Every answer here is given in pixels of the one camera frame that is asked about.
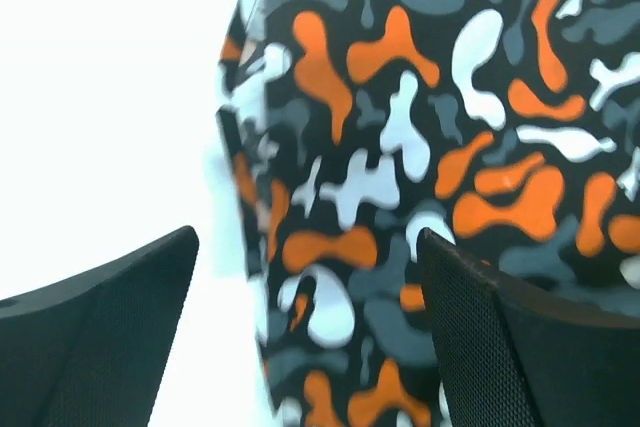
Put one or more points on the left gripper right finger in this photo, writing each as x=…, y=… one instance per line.
x=512, y=354

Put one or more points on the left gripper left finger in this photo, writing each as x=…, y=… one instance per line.
x=91, y=350

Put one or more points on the orange camouflage shorts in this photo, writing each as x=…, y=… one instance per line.
x=508, y=127

